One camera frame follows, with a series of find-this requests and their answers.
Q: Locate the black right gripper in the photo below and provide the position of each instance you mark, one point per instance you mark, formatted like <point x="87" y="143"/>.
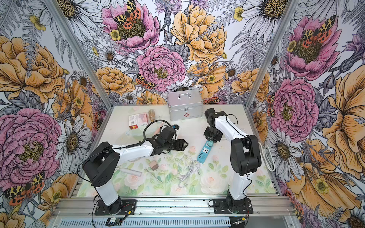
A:
<point x="216" y="139"/>

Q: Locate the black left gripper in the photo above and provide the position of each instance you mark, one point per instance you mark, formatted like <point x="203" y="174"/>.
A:
<point x="180" y="145"/>

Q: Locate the teal power strip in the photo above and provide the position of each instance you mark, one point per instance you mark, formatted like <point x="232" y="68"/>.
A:
<point x="205" y="151"/>

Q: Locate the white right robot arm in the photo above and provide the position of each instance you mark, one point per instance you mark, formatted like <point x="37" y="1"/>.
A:
<point x="245" y="159"/>

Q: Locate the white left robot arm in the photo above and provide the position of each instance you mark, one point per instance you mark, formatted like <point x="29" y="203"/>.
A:
<point x="100" y="166"/>

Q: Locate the small amber bottle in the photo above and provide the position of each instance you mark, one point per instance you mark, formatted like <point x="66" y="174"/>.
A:
<point x="151" y="115"/>

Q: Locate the red white medicine box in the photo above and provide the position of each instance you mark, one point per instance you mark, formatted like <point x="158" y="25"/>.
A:
<point x="138" y="121"/>

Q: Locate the silver first aid case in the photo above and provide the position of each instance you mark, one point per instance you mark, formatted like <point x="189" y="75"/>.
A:
<point x="185" y="104"/>

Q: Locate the white tube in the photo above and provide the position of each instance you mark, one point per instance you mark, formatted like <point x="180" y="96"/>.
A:
<point x="131" y="172"/>

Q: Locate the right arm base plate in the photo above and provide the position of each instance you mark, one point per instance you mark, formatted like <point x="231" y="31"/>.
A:
<point x="228" y="206"/>

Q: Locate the aluminium rail frame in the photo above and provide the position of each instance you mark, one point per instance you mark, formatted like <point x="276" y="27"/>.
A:
<point x="264" y="211"/>

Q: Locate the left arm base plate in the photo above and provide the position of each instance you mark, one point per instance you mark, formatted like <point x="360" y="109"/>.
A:
<point x="121" y="207"/>

